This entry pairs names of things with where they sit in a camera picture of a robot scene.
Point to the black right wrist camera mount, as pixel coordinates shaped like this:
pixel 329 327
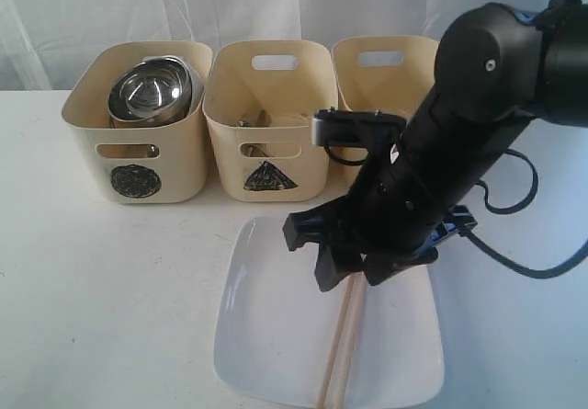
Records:
pixel 356 129

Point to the cream bin circle mark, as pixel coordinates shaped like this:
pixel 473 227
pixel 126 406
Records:
pixel 116 157

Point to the wooden chopstick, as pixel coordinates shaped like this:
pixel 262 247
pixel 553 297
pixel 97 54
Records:
pixel 336 345
pixel 353 322

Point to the cream bin triangle mark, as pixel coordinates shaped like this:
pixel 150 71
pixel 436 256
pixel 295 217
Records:
pixel 291 80

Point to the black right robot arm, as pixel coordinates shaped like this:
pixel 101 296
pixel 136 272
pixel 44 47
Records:
pixel 496 69

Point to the small white bowl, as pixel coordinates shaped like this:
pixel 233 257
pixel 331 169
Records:
pixel 169 89

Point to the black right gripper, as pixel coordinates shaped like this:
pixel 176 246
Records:
pixel 390 214

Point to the white square plate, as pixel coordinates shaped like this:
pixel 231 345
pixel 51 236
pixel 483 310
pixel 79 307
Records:
pixel 275 329

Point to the cream bin square mark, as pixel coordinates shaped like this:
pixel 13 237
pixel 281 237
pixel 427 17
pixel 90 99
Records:
pixel 392 74

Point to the steel table knife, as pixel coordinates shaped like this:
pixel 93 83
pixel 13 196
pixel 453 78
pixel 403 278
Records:
pixel 263 120

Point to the white backdrop curtain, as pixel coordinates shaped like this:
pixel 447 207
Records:
pixel 48 44

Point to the steel spoon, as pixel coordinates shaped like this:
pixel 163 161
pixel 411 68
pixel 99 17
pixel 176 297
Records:
pixel 245 121

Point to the stainless steel bowl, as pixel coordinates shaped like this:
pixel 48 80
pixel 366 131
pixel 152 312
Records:
pixel 122 113

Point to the steel mug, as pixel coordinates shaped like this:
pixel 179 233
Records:
pixel 152 151

